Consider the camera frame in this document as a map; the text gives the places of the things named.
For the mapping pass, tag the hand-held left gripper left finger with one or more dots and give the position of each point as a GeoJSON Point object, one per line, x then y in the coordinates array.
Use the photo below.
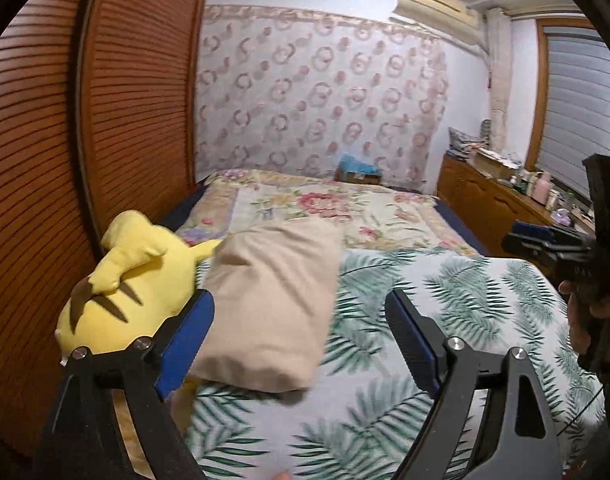
{"type": "Point", "coordinates": [185, 345]}

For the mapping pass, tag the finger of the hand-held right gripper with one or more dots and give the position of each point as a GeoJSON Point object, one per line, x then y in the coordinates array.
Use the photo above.
{"type": "Point", "coordinates": [532, 230]}
{"type": "Point", "coordinates": [530, 249]}

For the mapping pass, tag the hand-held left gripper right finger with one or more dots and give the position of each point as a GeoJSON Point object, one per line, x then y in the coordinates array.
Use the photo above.
{"type": "Point", "coordinates": [415, 340]}

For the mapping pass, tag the peach printed t-shirt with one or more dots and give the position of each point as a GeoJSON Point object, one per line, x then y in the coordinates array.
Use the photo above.
{"type": "Point", "coordinates": [270, 300]}

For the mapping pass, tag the person's right hand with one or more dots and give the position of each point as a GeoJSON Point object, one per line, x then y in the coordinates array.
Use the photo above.
{"type": "Point", "coordinates": [577, 325]}

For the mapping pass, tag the purple tissue pack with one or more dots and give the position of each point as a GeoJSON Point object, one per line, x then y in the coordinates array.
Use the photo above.
{"type": "Point", "coordinates": [563, 217]}

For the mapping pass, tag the pink bottle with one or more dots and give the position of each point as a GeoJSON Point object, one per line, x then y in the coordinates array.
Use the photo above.
{"type": "Point", "coordinates": [541, 189]}

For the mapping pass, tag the leaf print blanket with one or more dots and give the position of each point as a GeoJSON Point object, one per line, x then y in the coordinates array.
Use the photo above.
{"type": "Point", "coordinates": [460, 300]}

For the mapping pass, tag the wooden side cabinet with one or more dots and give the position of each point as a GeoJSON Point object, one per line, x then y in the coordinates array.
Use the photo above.
{"type": "Point", "coordinates": [480, 195]}

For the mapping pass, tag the cardboard box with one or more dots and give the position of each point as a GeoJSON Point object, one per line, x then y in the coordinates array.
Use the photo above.
{"type": "Point", "coordinates": [490, 165]}

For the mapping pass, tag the yellow plush toy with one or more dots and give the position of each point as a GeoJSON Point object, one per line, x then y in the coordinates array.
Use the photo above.
{"type": "Point", "coordinates": [135, 260]}

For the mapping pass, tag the patterned pillow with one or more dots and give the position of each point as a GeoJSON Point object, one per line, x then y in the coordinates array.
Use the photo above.
{"type": "Point", "coordinates": [465, 141]}

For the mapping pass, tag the grey window blind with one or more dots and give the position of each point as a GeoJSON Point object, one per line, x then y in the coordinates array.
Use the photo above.
{"type": "Point", "coordinates": [580, 110]}

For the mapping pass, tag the floral blanket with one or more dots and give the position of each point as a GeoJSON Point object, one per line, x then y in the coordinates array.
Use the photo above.
{"type": "Point", "coordinates": [375, 210]}

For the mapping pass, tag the beige tied curtain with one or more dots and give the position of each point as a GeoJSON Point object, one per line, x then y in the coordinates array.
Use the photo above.
{"type": "Point", "coordinates": [498, 75]}

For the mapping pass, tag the box with blue cloth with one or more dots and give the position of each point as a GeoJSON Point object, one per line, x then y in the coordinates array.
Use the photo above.
{"type": "Point", "coordinates": [357, 170]}

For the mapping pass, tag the circle pattern curtain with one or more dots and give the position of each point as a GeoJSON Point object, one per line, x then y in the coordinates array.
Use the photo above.
{"type": "Point", "coordinates": [325, 100]}

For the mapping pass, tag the wooden louvred wardrobe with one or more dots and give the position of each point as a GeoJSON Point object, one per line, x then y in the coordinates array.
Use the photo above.
{"type": "Point", "coordinates": [135, 85]}

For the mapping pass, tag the wall air conditioner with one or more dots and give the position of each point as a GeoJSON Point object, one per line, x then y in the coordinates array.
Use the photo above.
{"type": "Point", "coordinates": [435, 7]}

